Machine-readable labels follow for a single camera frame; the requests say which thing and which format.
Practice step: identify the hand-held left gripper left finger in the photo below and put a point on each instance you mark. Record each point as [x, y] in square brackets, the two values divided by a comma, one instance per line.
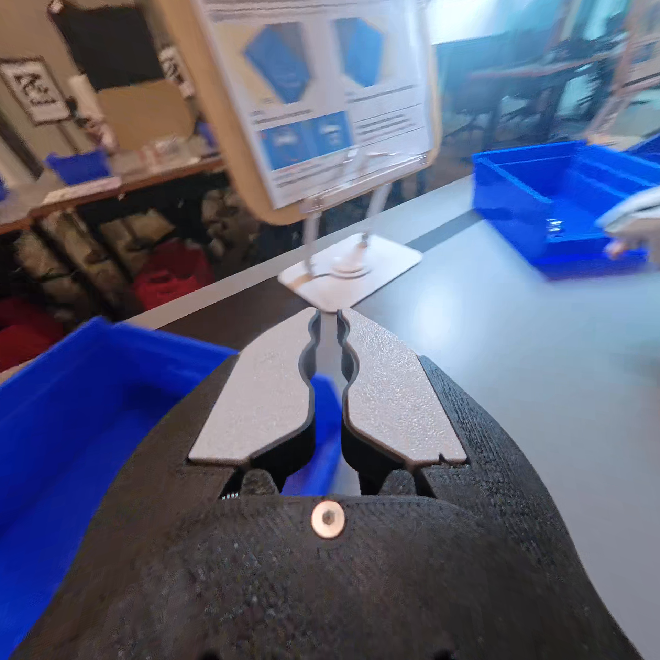
[253, 402]

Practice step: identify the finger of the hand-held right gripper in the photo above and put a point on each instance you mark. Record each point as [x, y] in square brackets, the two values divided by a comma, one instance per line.
[634, 211]

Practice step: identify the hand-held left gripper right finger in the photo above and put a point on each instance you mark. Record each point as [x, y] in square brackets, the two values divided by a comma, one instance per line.
[404, 402]

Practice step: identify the steel hex bolt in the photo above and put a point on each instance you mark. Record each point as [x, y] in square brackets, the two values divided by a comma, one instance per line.
[555, 225]

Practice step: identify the white document stand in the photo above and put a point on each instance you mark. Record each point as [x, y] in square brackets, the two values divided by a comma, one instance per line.
[351, 270]

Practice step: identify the red plastic container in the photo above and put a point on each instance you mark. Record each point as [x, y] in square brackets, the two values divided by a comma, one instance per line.
[170, 276]

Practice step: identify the small blue bin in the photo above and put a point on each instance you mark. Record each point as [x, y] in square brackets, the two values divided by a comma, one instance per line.
[77, 167]

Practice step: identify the printed instruction sheet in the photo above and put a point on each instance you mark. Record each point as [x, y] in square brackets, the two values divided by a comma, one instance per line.
[320, 93]

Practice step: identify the black white marker sign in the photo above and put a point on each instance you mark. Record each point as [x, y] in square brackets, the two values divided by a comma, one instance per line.
[36, 91]

